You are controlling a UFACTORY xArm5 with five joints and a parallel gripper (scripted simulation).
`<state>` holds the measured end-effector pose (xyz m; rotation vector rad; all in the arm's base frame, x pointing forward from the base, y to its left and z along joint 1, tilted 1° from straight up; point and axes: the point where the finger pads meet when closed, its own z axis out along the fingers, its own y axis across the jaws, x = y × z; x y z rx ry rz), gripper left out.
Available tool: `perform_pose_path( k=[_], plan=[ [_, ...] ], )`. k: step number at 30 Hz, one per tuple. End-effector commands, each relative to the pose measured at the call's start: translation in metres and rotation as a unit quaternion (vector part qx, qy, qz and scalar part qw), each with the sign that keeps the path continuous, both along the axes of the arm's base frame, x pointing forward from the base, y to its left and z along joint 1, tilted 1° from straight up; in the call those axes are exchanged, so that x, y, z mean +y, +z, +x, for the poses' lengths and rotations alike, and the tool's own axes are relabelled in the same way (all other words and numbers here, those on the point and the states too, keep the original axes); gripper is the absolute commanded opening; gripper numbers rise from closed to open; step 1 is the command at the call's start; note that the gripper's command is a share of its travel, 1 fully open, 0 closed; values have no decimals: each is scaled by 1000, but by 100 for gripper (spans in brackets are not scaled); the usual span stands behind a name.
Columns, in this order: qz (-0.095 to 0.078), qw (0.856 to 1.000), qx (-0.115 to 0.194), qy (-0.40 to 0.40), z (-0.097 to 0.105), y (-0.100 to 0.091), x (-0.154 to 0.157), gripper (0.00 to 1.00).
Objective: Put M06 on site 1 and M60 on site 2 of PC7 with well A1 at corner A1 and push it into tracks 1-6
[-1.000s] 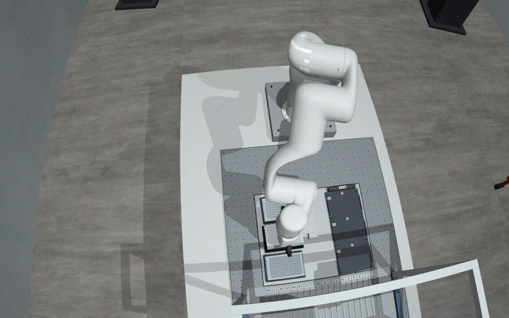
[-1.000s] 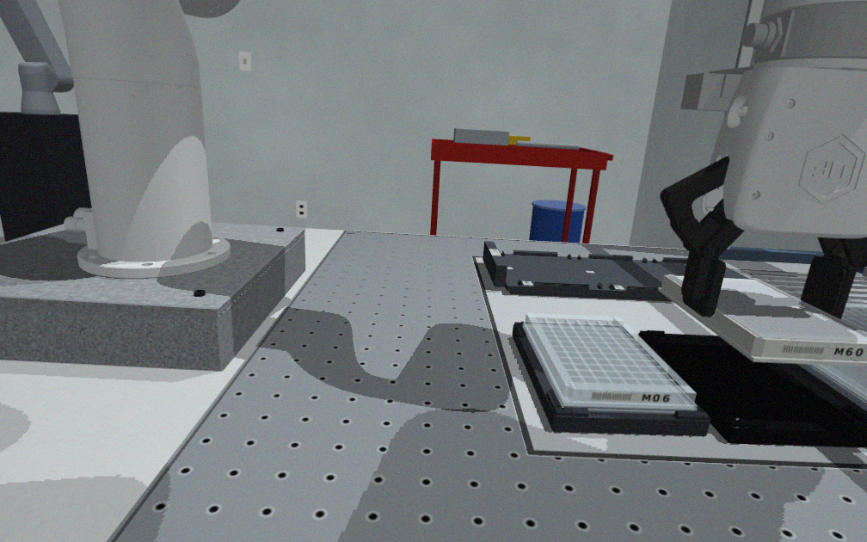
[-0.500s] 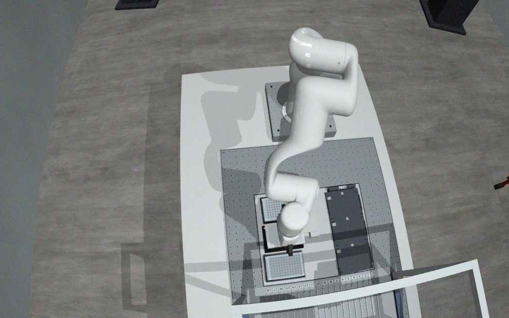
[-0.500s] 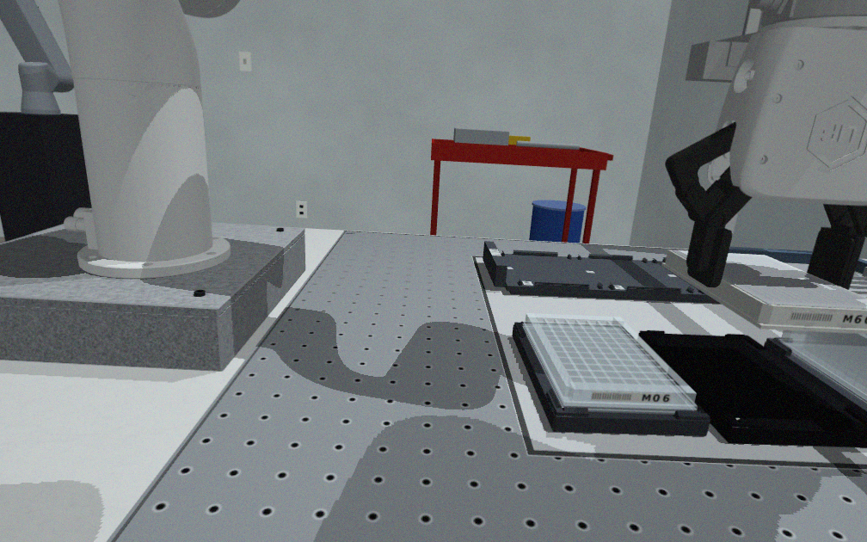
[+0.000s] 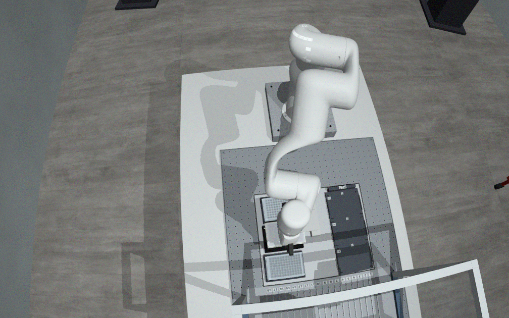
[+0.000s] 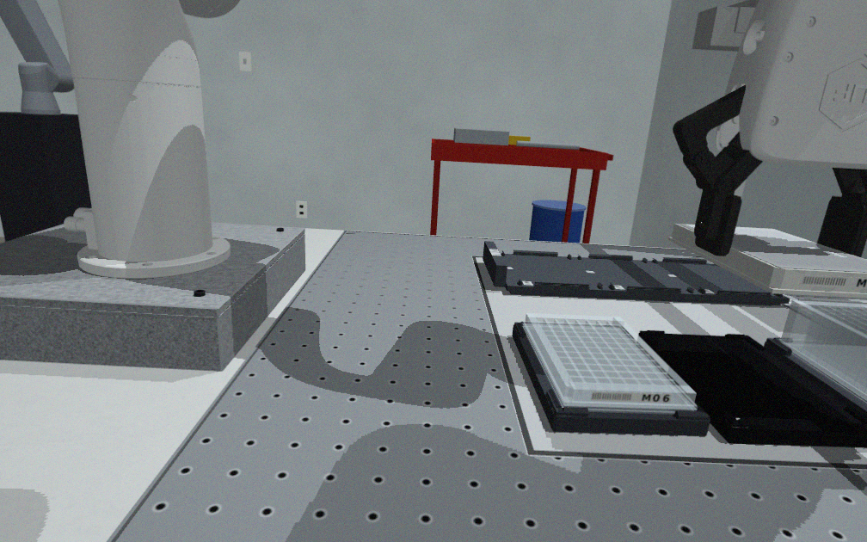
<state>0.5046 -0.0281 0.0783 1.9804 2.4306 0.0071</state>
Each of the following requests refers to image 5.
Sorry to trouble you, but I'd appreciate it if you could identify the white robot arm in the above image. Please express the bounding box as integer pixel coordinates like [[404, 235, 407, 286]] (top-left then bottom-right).
[[265, 24, 360, 237]]

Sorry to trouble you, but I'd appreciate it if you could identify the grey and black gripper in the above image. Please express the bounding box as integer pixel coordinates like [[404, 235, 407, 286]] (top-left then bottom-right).
[[277, 212, 299, 256]]

